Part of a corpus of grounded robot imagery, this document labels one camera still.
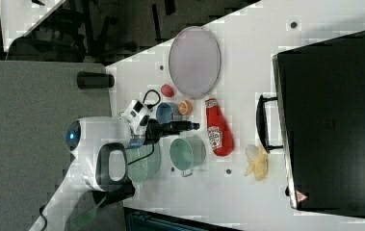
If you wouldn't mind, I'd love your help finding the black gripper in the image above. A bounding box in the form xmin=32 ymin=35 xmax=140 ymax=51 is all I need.
xmin=144 ymin=118 xmax=200 ymax=145

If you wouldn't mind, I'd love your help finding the red ketchup bottle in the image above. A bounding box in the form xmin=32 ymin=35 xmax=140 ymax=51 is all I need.
xmin=205 ymin=98 xmax=234 ymax=157

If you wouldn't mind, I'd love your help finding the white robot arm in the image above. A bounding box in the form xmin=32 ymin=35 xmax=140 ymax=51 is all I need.
xmin=64 ymin=116 xmax=200 ymax=192

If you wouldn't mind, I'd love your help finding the green strainer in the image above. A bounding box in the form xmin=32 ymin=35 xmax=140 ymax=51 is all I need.
xmin=126 ymin=143 xmax=162 ymax=184

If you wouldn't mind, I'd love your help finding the blue bowl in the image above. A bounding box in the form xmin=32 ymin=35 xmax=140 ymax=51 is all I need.
xmin=156 ymin=102 xmax=182 ymax=124

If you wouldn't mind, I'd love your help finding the orange slice toy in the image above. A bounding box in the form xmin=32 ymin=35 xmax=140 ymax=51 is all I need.
xmin=178 ymin=100 xmax=193 ymax=116

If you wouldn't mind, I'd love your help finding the green mug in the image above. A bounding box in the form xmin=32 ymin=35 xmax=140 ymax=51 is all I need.
xmin=169 ymin=136 xmax=206 ymax=177

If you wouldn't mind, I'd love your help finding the red toy strawberry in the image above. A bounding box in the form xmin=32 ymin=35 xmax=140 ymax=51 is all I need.
xmin=161 ymin=84 xmax=174 ymax=97

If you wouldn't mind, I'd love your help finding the grey round plate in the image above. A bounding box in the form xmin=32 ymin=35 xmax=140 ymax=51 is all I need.
xmin=169 ymin=26 xmax=221 ymax=98

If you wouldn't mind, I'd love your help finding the peeled toy banana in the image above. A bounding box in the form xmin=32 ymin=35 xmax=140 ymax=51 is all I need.
xmin=245 ymin=144 xmax=269 ymax=181

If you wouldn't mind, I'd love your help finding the black cylinder cup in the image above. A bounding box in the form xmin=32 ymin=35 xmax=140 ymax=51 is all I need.
xmin=92 ymin=184 xmax=136 ymax=207

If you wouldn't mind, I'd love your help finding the black toaster oven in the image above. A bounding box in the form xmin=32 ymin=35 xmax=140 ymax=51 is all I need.
xmin=272 ymin=30 xmax=365 ymax=218

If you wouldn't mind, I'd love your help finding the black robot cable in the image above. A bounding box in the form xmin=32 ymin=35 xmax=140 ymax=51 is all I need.
xmin=117 ymin=89 xmax=163 ymax=167

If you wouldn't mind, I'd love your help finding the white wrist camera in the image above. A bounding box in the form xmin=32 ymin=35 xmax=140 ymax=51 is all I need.
xmin=120 ymin=99 xmax=152 ymax=136

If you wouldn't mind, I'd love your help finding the black cylinder post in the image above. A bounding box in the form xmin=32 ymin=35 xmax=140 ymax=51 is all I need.
xmin=76 ymin=71 xmax=115 ymax=90

